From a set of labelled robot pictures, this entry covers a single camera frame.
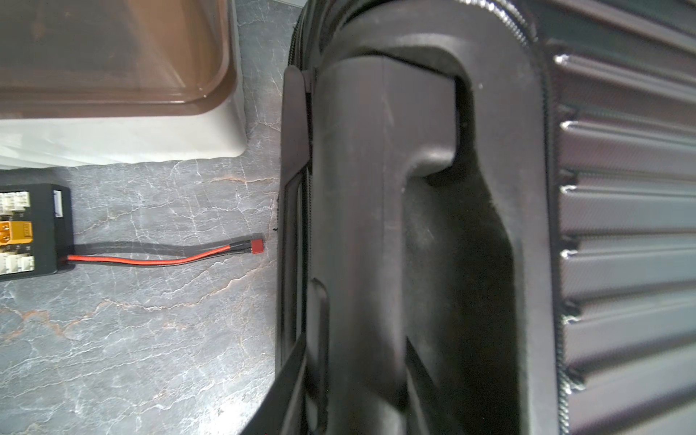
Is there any brown lid storage box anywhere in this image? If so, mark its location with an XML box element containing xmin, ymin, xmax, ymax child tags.
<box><xmin>1</xmin><ymin>1</ymin><xmax>248</xmax><ymax>170</ymax></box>

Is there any black charger board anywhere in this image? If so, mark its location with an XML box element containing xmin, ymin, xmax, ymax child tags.
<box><xmin>1</xmin><ymin>183</ymin><xmax>74</xmax><ymax>281</ymax></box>

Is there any red black cable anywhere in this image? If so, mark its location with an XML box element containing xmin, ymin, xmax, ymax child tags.
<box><xmin>66</xmin><ymin>233</ymin><xmax>266</xmax><ymax>268</ymax></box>

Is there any black hard-shell suitcase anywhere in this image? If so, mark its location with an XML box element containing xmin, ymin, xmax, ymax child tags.
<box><xmin>245</xmin><ymin>1</ymin><xmax>695</xmax><ymax>434</ymax></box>

